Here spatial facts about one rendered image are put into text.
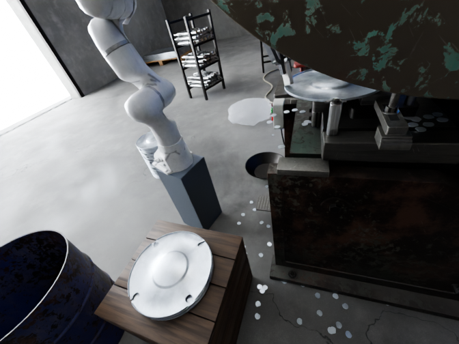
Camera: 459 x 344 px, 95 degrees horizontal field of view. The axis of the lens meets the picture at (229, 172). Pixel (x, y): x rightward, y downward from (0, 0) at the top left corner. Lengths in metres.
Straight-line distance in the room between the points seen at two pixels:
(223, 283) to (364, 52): 0.69
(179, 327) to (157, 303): 0.10
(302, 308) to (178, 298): 0.55
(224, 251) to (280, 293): 0.40
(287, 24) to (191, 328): 0.73
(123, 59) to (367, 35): 0.77
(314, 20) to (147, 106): 0.69
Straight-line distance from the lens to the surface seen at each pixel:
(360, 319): 1.13
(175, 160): 1.01
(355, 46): 0.28
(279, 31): 0.27
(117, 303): 0.90
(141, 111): 0.85
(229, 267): 0.79
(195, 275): 0.77
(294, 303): 1.10
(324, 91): 0.72
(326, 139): 0.63
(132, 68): 0.90
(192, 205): 1.12
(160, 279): 0.81
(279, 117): 1.07
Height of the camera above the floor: 1.05
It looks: 40 degrees down
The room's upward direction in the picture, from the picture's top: 14 degrees counter-clockwise
